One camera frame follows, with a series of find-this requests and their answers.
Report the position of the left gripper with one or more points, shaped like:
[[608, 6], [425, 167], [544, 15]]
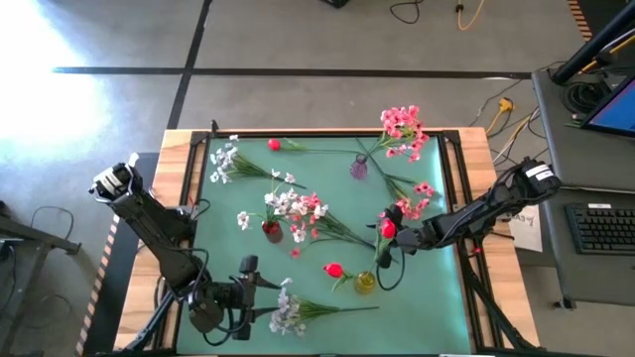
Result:
[[235, 297]]

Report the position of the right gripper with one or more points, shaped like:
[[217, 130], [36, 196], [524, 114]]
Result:
[[412, 239]]

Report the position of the red artificial tulip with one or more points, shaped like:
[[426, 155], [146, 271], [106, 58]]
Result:
[[274, 145], [333, 270], [388, 229]]

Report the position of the white artificial flower bunch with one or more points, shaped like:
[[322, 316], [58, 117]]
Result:
[[283, 202], [225, 161], [288, 312]]

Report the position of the purple glass vase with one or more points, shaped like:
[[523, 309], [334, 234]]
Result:
[[358, 169]]

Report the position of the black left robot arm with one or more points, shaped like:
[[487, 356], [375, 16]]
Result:
[[159, 233]]

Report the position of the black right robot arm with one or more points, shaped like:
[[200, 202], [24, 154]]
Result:
[[471, 218]]

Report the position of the yellow ribbed glass vase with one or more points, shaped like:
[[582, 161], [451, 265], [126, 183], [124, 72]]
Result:
[[366, 285]]

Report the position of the red ribbed glass vase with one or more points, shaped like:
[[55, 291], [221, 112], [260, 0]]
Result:
[[273, 234]]

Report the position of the black platform with striped edge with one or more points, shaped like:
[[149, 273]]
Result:
[[116, 297]]

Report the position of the white paper sheet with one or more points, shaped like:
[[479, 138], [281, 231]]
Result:
[[528, 233]]

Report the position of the black clamp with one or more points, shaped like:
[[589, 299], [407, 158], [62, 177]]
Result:
[[215, 128]]

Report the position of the grey keyboard desk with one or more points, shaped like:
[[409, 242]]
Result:
[[570, 277]]

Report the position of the grey monitor desk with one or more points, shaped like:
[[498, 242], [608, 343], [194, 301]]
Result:
[[570, 149]]

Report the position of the black floor object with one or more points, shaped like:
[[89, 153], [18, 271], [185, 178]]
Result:
[[336, 3]]

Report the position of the black keyboard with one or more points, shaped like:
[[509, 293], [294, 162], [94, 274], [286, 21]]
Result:
[[605, 233]]

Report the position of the monitor with blue screen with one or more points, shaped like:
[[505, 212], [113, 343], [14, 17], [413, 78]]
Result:
[[620, 111]]

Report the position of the black monitor pole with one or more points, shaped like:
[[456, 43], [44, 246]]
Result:
[[590, 47]]

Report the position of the striped floor ramp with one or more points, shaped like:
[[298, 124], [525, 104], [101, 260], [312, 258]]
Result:
[[580, 17]]

